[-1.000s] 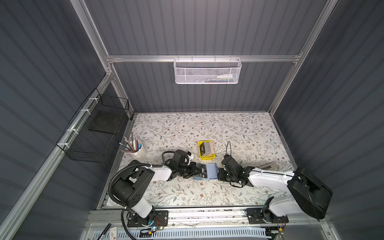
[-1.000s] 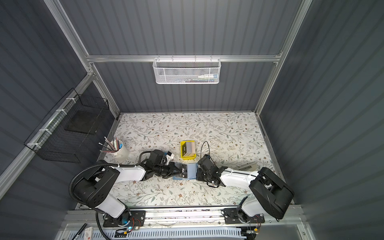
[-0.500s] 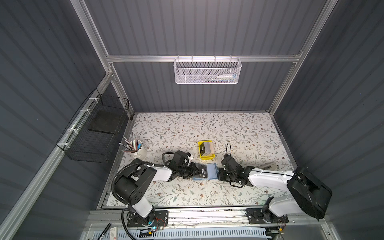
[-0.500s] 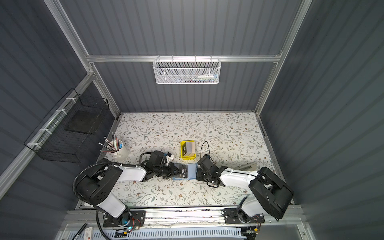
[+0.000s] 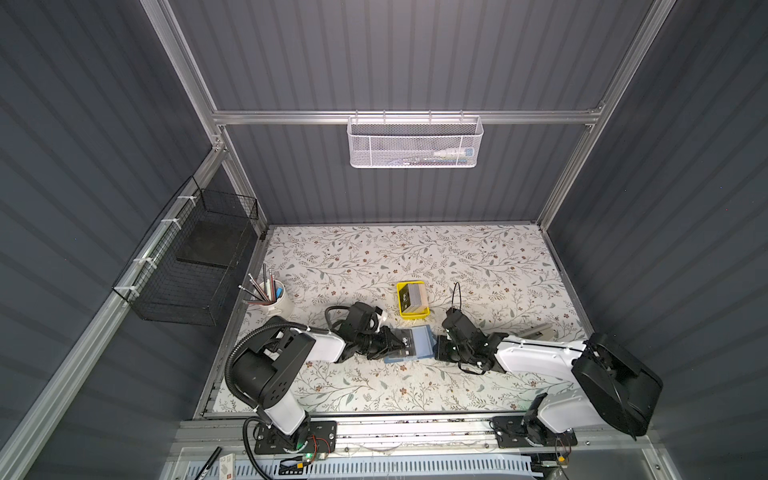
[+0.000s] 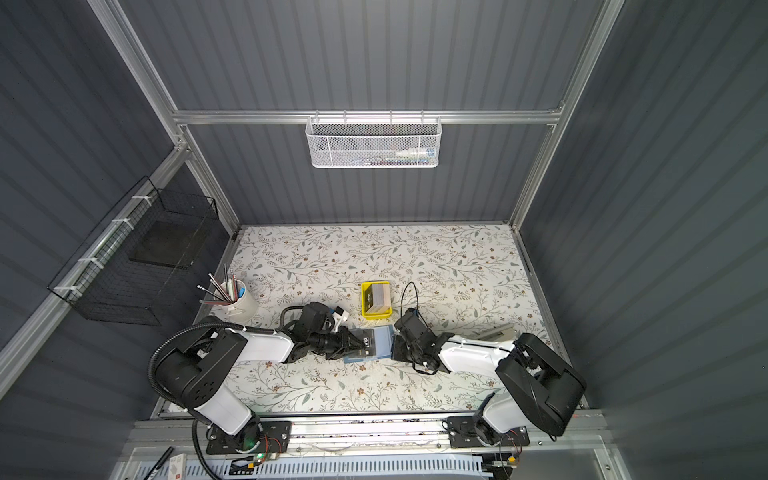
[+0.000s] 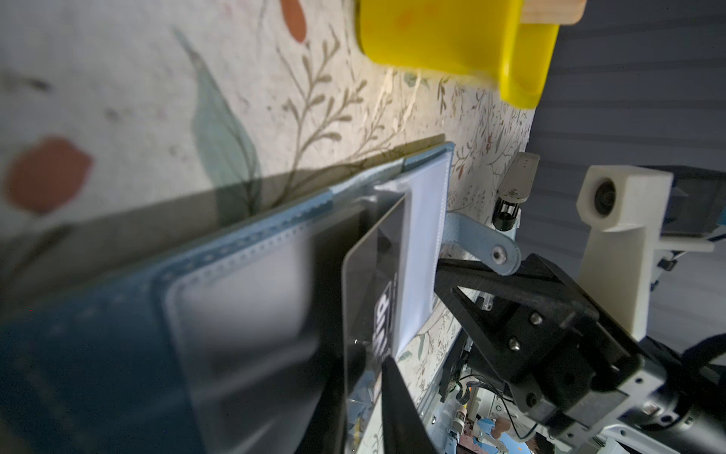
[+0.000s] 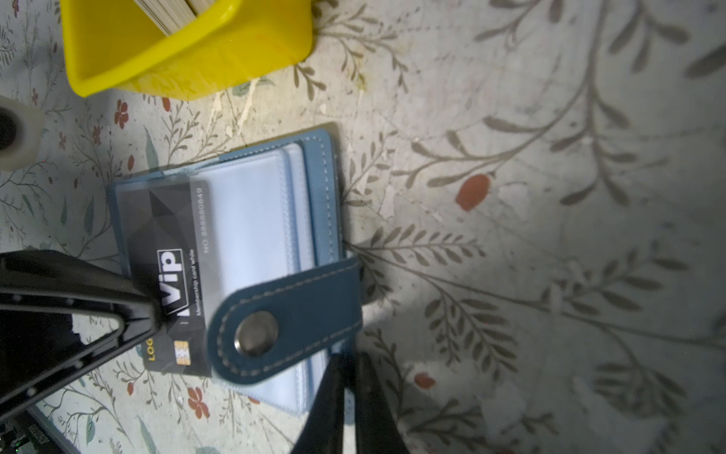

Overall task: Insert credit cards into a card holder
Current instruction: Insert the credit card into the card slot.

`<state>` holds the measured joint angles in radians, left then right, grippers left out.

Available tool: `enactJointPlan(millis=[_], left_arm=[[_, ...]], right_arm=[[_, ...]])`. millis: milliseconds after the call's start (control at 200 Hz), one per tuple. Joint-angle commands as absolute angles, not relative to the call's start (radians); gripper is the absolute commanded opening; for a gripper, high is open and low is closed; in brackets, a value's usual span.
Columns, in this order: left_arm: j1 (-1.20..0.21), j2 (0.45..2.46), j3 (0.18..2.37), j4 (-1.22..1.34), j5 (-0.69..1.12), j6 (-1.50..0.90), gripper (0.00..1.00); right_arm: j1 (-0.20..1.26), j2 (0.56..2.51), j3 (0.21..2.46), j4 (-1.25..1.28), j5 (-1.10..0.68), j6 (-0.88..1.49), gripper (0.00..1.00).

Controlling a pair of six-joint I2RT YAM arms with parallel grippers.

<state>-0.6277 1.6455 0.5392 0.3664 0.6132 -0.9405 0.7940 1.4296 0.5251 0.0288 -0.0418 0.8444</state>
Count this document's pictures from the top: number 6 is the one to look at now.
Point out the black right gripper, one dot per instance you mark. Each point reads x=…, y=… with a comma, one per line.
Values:
x=407, y=346

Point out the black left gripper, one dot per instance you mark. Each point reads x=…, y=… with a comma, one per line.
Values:
x=347, y=342

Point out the blue leather card holder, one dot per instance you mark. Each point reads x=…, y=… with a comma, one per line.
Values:
x=377, y=343

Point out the yellow plastic card tray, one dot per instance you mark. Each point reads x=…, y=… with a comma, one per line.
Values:
x=365, y=314

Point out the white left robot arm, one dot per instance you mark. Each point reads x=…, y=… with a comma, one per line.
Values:
x=190, y=368

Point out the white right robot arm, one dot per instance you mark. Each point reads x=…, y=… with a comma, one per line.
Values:
x=537, y=386

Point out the white pen cup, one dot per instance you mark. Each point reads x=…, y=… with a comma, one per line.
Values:
x=244, y=306

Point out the pens in cup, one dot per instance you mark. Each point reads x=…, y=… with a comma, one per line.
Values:
x=225, y=293

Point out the white tube in basket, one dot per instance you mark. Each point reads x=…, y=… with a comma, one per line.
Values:
x=419, y=155

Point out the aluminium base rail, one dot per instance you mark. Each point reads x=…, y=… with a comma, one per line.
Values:
x=369, y=434

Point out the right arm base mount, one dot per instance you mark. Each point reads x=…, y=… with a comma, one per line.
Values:
x=467, y=431

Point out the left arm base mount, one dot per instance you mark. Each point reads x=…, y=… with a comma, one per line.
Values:
x=263, y=437

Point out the white wire mesh basket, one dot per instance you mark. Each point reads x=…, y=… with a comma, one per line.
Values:
x=348, y=142

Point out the black wire mesh basket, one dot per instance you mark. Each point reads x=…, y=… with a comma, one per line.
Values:
x=141, y=270

